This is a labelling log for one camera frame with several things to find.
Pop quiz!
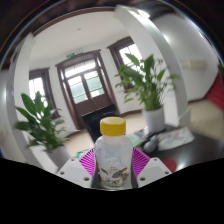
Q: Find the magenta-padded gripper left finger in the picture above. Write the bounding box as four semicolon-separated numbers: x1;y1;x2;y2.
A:
55;148;99;190

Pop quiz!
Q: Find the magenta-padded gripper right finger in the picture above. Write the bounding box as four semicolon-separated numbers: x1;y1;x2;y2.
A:
130;147;173;190

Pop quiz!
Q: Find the yellow-capped clear drink bottle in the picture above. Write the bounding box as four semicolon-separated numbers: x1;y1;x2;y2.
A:
94;116;134;190

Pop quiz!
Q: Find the flat round red coaster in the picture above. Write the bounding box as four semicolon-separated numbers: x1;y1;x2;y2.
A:
162;157;179;174

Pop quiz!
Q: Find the round grey object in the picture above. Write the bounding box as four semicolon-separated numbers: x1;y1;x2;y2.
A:
143;134;160;154

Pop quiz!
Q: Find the green booklet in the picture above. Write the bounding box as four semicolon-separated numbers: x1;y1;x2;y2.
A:
126;132;146;148

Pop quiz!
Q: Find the white printed magazine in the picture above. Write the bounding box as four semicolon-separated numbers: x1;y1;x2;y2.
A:
156;125;196;152

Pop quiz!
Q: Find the small plant in white pot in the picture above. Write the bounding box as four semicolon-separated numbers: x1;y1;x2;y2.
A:
13;91;72;168

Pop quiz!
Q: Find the large plant in white pot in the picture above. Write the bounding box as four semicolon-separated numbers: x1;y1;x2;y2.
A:
114;53;181;134

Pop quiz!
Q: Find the dark wooden glazed door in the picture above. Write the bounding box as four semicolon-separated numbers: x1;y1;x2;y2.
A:
55;49;117;130

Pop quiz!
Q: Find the red carpeted staircase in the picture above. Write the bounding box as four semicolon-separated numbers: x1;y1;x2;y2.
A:
205;71;224;113

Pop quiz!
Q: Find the white wall-mounted unit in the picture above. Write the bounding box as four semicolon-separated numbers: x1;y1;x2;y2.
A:
179;58;208;71

